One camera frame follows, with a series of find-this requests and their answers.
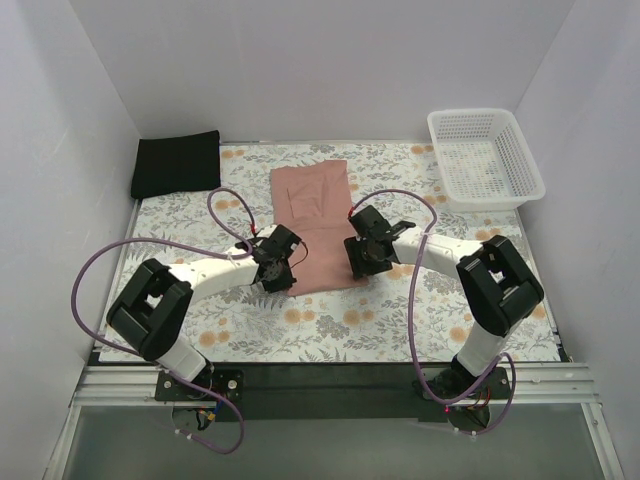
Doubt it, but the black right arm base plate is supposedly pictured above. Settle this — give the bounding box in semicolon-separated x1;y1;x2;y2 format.
422;367;511;400

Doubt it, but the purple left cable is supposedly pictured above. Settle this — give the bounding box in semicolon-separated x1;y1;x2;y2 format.
71;188;311;455

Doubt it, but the pink t shirt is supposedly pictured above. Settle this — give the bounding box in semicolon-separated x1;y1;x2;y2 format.
271;160;368;296

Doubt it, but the folded black t shirt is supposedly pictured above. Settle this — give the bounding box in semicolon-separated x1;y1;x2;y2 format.
130;130;221;200

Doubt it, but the aluminium frame rail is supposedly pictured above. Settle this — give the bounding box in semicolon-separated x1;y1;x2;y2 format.
45;363;623;479

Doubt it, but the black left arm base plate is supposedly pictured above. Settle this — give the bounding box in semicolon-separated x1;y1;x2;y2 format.
154;367;244;402

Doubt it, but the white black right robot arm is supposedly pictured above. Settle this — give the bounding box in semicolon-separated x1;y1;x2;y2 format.
344;206;544;399

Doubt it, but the white plastic basket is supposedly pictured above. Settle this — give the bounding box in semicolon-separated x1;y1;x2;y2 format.
427;108;546;212

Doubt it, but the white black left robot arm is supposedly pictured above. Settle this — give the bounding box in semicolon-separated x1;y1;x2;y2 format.
107;225;303;400

